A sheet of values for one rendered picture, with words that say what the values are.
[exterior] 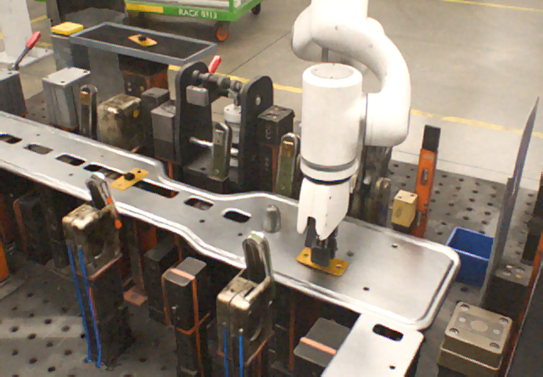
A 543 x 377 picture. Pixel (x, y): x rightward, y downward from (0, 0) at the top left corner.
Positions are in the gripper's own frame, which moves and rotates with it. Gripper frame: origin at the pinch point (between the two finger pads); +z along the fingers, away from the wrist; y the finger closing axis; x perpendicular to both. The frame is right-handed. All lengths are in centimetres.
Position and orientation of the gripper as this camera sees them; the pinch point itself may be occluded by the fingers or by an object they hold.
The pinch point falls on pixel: (323, 250)
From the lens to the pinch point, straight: 105.3
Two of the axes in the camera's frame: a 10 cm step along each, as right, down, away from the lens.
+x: 8.6, 2.5, -4.3
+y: -5.0, 4.4, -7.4
